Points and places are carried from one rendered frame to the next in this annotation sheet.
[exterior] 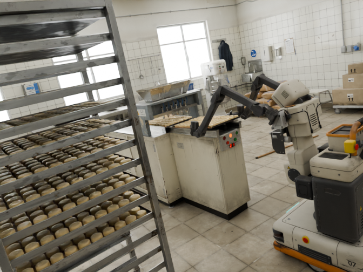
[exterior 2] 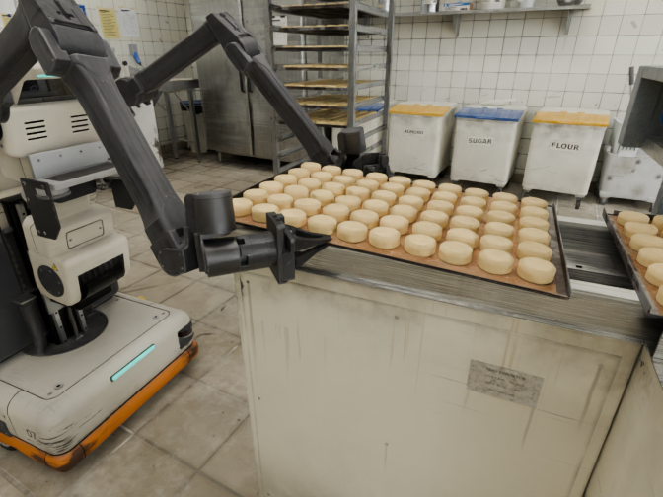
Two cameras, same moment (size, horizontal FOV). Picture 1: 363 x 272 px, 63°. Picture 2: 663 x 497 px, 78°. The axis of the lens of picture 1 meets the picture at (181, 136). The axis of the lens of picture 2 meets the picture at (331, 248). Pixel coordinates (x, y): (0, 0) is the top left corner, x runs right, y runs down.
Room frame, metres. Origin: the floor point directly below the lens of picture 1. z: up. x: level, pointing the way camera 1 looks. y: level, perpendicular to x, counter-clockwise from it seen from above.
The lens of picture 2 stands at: (3.43, -0.76, 1.20)
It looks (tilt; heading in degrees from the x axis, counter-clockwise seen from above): 25 degrees down; 149
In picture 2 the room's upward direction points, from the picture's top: straight up
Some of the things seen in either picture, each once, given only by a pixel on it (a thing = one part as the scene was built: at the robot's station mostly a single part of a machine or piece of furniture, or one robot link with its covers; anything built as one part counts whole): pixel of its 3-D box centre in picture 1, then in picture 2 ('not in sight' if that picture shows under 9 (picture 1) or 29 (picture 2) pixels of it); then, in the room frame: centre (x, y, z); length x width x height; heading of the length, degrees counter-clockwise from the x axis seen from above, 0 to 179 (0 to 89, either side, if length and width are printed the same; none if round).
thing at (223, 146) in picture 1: (229, 140); not in sight; (2.59, -0.42, 0.77); 0.24 x 0.04 x 0.14; 125
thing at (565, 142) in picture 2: not in sight; (562, 156); (1.36, 2.90, 0.38); 0.64 x 0.54 x 0.77; 118
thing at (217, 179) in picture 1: (208, 166); (407, 397); (2.89, -0.21, 0.45); 0.70 x 0.34 x 0.90; 35
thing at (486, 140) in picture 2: not in sight; (485, 149); (0.80, 2.58, 0.38); 0.64 x 0.54 x 0.77; 119
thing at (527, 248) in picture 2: not in sight; (534, 252); (3.09, -0.18, 0.92); 0.05 x 0.05 x 0.02
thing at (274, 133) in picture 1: (288, 134); (81, 185); (2.10, -0.78, 0.86); 0.28 x 0.16 x 0.22; 126
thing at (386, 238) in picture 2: not in sight; (384, 237); (2.94, -0.36, 0.93); 0.05 x 0.05 x 0.02
